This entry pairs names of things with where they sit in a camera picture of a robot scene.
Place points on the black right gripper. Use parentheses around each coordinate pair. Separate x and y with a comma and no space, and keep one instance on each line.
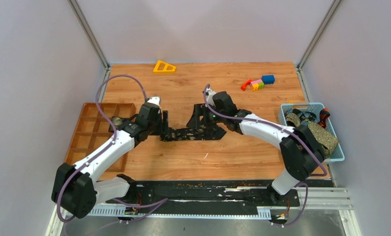
(198,110)

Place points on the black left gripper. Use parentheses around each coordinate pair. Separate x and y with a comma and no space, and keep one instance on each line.
(165,129)

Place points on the black tie with gold pattern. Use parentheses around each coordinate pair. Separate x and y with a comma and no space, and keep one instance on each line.
(193,134)

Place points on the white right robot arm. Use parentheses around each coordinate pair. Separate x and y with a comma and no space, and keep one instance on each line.
(302,154)

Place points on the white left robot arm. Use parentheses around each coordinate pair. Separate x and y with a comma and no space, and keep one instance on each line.
(77,188)

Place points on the rolled dark patterned tie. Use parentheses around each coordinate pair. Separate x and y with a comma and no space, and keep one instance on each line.
(118,123)

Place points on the yellow triangular plastic piece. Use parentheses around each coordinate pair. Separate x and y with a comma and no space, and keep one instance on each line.
(162,67)

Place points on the colourful toy block assembly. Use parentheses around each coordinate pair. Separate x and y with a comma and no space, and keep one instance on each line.
(258,84)

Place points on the orange wooden compartment tray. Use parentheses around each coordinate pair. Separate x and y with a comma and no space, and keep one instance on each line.
(92,128)

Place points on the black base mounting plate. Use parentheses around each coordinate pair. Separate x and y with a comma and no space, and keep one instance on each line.
(209,197)

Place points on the blue and red tie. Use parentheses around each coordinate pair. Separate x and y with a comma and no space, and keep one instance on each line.
(324,117)

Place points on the light blue plastic basket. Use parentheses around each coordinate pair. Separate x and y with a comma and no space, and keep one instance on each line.
(314,107)

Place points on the olive green patterned tie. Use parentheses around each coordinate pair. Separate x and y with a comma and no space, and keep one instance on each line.
(326,139)

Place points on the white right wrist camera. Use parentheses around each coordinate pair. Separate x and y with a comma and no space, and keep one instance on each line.
(209,97)

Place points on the aluminium frame rail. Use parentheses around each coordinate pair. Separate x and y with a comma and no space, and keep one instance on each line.
(319,195)

